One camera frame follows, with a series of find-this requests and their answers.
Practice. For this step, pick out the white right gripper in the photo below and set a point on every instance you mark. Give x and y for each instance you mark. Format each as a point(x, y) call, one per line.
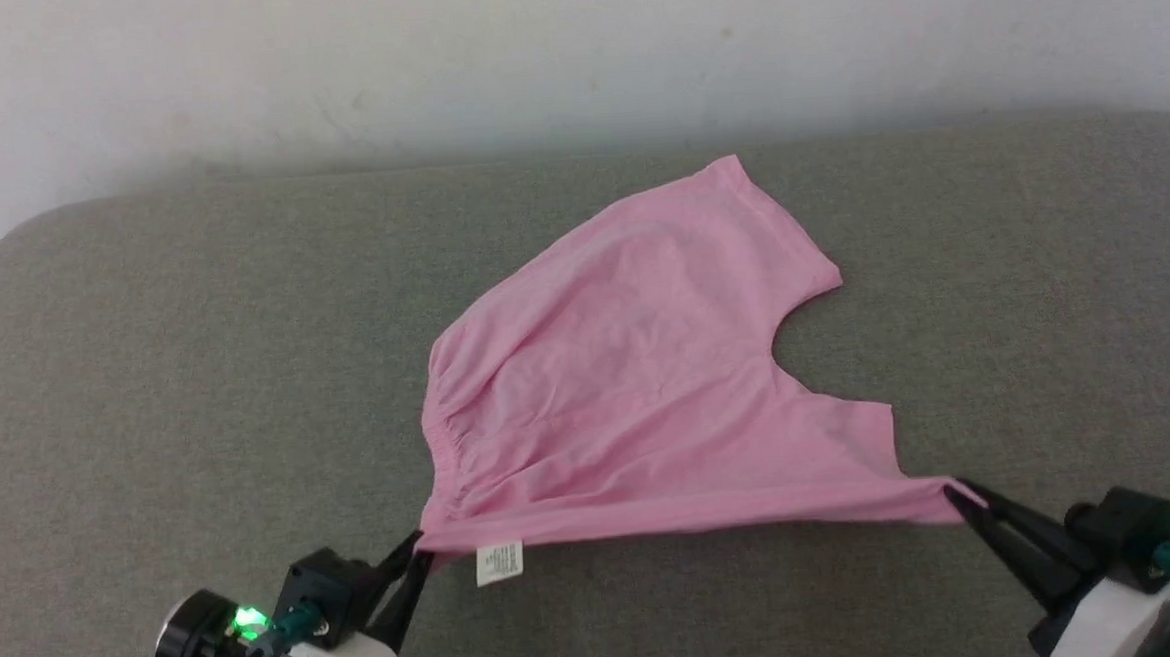
point(1111, 626)

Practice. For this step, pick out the pink shorts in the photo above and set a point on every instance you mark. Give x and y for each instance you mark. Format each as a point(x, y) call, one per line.
point(628, 386)

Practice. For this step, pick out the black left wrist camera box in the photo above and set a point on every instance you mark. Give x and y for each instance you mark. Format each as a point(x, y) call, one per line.
point(323, 593)

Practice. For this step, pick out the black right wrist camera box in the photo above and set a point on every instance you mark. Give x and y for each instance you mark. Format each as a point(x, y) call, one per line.
point(1127, 535)

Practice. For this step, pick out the black round left gripper motor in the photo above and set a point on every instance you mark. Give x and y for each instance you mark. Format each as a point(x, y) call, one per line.
point(191, 635)

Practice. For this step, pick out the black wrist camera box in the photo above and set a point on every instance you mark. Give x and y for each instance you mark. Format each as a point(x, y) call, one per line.
point(1127, 535)
point(323, 593)

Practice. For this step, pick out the grey fabric sofa cushion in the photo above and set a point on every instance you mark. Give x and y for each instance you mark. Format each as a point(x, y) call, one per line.
point(198, 389)

